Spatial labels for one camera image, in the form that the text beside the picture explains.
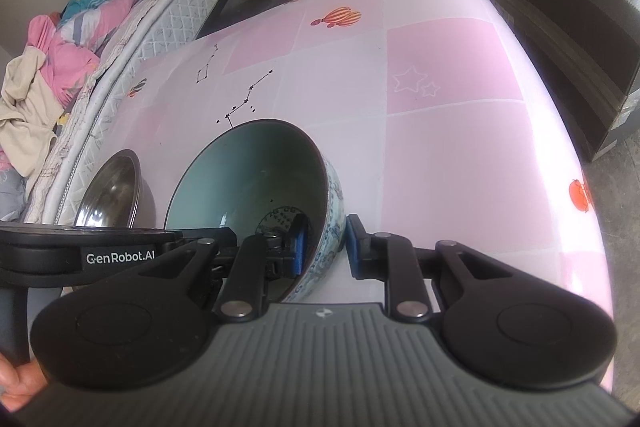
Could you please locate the small steel bowl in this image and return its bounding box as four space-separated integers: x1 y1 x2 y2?
74 150 156 229

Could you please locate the teal ceramic bowl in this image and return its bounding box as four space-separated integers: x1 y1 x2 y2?
165 119 346 303

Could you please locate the person's left hand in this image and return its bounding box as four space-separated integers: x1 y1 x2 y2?
0 355 48 412

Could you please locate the cream garment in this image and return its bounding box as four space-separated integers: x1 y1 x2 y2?
1 46 63 180

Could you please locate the pink quilt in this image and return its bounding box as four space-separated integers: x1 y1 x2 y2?
1 0 136 171

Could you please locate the white quilted mattress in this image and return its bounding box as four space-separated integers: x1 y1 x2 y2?
22 0 246 228

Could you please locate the grey box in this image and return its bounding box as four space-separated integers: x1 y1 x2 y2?
491 0 639 161

